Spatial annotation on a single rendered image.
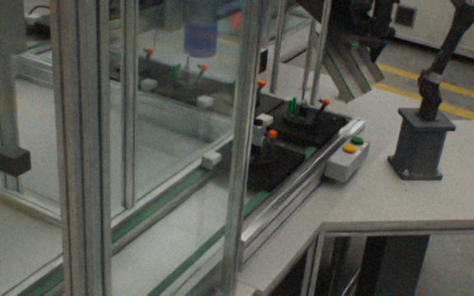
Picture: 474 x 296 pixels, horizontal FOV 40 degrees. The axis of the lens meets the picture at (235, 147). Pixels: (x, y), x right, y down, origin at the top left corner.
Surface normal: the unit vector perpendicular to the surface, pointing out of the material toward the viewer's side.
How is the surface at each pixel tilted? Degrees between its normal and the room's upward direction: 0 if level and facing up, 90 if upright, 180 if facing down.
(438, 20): 90
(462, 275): 0
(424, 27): 90
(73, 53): 90
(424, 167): 90
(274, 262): 0
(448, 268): 0
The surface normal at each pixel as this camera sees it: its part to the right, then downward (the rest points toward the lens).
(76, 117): 0.87, 0.29
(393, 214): 0.08, -0.88
